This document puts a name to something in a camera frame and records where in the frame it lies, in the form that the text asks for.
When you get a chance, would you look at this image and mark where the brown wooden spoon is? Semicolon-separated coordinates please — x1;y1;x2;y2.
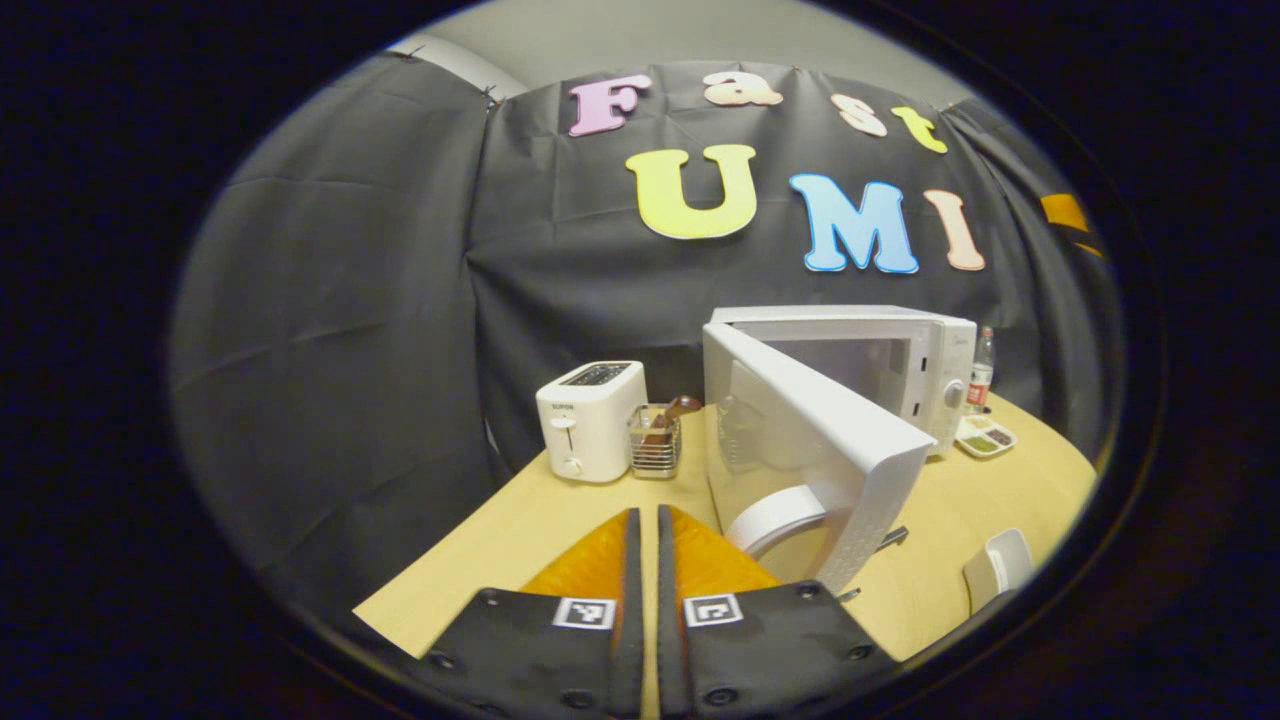
645;394;703;446

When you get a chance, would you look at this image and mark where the small white plate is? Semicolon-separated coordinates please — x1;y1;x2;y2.
962;528;1034;613

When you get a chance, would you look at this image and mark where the metal wire basket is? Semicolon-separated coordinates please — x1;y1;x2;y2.
627;403;683;481

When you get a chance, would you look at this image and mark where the white divided dish of grains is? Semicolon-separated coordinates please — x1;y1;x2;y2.
953;413;1019;460

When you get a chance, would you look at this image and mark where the white toaster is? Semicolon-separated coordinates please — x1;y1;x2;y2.
535;360;648;484

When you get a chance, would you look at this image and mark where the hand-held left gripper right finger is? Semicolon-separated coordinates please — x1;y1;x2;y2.
657;505;901;719

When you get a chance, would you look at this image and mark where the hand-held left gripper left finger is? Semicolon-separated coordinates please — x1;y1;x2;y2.
420;508;644;719

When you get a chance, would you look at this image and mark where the white microwave oven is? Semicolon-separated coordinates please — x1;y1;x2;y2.
702;305;978;596

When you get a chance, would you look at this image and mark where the black backdrop cloth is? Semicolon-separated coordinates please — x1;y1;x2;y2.
170;55;1121;641

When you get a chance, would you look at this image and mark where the clear bottle with red label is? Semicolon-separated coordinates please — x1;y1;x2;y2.
965;326;996;416

